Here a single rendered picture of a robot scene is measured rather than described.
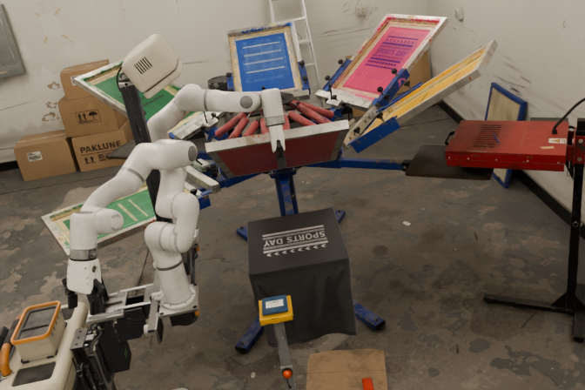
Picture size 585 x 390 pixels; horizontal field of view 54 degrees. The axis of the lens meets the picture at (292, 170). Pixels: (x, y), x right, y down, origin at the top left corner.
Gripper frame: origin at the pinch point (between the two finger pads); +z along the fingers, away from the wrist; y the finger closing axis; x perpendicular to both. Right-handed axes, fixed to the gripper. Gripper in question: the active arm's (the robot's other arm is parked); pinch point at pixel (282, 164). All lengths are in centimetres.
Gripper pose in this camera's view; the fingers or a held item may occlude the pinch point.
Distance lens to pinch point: 217.5
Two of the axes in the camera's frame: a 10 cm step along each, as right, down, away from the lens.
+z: 1.6, 9.8, 1.2
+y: 0.4, 1.1, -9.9
